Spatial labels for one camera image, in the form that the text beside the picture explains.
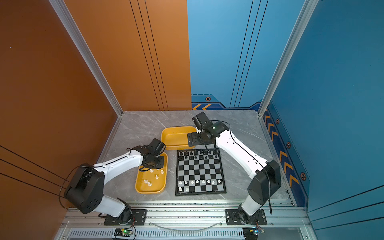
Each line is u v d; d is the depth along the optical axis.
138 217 0.74
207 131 0.55
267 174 0.41
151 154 0.67
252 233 0.71
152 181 0.85
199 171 0.87
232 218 0.72
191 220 0.74
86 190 0.44
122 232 0.71
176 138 1.05
